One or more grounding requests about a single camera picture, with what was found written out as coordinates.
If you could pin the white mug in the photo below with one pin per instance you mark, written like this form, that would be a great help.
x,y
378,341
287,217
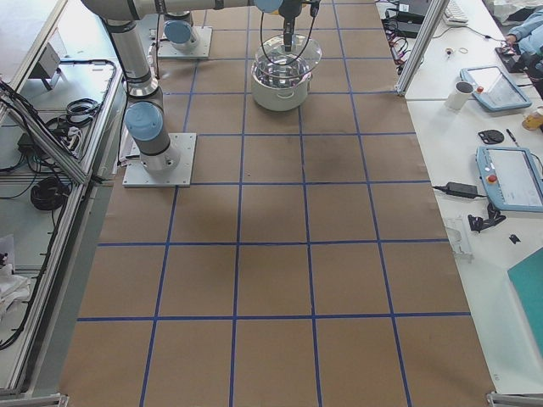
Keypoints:
x,y
461,92

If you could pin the glass pot lid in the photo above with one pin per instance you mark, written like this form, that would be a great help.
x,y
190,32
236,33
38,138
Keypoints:
x,y
274,59

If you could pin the person blue sleeve arm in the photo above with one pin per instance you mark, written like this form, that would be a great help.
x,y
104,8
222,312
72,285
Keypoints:
x,y
528,35

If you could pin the black bracket part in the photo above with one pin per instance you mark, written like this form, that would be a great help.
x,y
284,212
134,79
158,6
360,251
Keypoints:
x,y
494,218

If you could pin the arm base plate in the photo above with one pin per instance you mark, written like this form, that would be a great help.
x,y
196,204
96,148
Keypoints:
x,y
201,51
174,167

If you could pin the aluminium frame post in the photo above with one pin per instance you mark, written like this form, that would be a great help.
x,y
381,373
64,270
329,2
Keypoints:
x,y
429,25

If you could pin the teal board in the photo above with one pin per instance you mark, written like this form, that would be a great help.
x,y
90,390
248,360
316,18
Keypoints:
x,y
526,277

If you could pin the black power adapter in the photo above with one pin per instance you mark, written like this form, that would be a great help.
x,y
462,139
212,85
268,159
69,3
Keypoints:
x,y
460,190

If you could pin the small black clip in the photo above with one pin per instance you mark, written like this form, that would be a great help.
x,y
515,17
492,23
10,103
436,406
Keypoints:
x,y
514,239

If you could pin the near teach pendant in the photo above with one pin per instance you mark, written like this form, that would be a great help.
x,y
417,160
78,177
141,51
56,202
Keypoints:
x,y
510,178

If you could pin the far teach pendant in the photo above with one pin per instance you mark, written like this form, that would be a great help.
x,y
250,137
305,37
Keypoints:
x,y
495,89

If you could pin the clear plastic holder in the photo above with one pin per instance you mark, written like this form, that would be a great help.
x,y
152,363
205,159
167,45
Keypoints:
x,y
458,238

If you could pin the black round disc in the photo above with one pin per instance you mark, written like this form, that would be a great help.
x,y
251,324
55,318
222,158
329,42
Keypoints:
x,y
491,137

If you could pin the yellow drink cup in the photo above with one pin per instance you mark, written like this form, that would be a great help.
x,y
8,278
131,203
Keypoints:
x,y
533,120

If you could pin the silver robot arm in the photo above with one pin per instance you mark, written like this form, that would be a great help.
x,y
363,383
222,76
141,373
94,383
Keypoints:
x,y
178,30
144,117

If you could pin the pale green electric pot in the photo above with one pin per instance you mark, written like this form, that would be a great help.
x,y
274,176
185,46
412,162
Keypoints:
x,y
280,87

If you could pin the black pen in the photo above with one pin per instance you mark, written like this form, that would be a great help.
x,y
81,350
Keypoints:
x,y
514,140

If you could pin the teach pendant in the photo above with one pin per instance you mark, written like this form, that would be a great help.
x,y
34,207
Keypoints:
x,y
510,178
495,89

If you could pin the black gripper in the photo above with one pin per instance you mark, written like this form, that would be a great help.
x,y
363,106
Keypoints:
x,y
288,12

